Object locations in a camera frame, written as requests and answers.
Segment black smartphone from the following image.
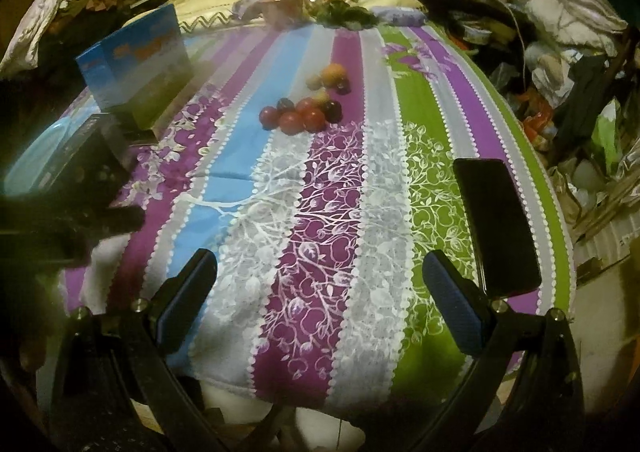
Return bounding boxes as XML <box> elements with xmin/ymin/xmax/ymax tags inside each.
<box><xmin>452</xmin><ymin>158</ymin><xmax>541</xmax><ymax>299</ymax></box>

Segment dark plastic-wrapped box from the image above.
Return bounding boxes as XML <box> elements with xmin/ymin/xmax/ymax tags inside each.
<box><xmin>34</xmin><ymin>113</ymin><xmax>157</xmax><ymax>204</ymax></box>

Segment light blue plastic basket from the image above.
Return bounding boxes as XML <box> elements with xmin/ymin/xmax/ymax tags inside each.
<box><xmin>2</xmin><ymin>114</ymin><xmax>107</xmax><ymax>198</ymax></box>

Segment blue cardboard box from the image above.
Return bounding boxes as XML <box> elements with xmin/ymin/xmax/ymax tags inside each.
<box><xmin>76</xmin><ymin>4</ymin><xmax>193</xmax><ymax>131</ymax></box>

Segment striped floral bed sheet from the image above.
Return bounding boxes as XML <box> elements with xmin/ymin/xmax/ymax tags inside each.
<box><xmin>64</xmin><ymin>25</ymin><xmax>576</xmax><ymax>414</ymax></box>

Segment dark red fruit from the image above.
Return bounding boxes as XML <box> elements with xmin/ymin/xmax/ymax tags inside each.
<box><xmin>258</xmin><ymin>106</ymin><xmax>280</xmax><ymax>130</ymax></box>

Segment dark blue fruit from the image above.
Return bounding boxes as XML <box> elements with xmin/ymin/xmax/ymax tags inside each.
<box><xmin>277</xmin><ymin>98</ymin><xmax>295</xmax><ymax>113</ymax></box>

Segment small beige fruit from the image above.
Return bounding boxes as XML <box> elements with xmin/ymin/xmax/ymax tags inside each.
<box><xmin>306</xmin><ymin>74</ymin><xmax>323</xmax><ymax>90</ymax></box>
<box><xmin>312</xmin><ymin>89</ymin><xmax>331</xmax><ymax>105</ymax></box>

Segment dark purple fruit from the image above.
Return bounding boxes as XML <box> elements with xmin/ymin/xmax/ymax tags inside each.
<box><xmin>334</xmin><ymin>78</ymin><xmax>352</xmax><ymax>96</ymax></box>

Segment orange fruit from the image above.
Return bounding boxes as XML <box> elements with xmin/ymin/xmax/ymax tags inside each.
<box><xmin>320</xmin><ymin>63</ymin><xmax>348</xmax><ymax>88</ymax></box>

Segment white pillow bundle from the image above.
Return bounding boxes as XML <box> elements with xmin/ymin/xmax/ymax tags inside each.
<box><xmin>512</xmin><ymin>0</ymin><xmax>628</xmax><ymax>58</ymax></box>

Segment pink instant noodle cup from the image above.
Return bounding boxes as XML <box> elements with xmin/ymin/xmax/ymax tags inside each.
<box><xmin>259</xmin><ymin>0</ymin><xmax>308</xmax><ymax>30</ymax></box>

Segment purple wrapped packet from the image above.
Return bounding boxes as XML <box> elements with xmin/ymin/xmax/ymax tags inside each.
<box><xmin>370</xmin><ymin>6</ymin><xmax>427</xmax><ymax>27</ymax></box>

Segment cluttered side table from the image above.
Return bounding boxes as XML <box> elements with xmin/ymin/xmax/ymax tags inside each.
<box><xmin>417</xmin><ymin>0</ymin><xmax>536</xmax><ymax>45</ymax></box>

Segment green leafy vegetables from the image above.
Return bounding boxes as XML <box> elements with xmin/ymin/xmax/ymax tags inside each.
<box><xmin>305</xmin><ymin>0</ymin><xmax>378</xmax><ymax>32</ymax></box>

